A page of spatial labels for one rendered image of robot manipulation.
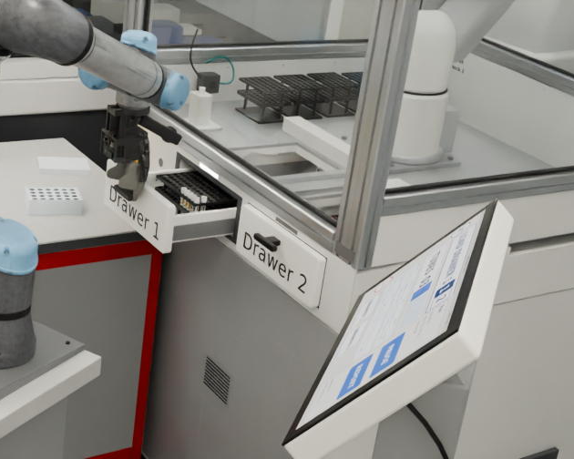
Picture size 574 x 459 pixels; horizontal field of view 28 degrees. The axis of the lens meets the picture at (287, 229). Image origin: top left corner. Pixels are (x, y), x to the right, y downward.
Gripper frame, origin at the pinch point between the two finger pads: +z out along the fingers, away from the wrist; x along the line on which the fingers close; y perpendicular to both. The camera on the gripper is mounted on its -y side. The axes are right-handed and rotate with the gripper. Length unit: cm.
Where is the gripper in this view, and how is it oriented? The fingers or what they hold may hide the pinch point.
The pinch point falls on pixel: (133, 191)
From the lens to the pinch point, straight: 251.2
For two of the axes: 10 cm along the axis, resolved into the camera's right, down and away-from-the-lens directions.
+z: -1.4, 9.1, 3.9
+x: 5.6, 4.0, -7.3
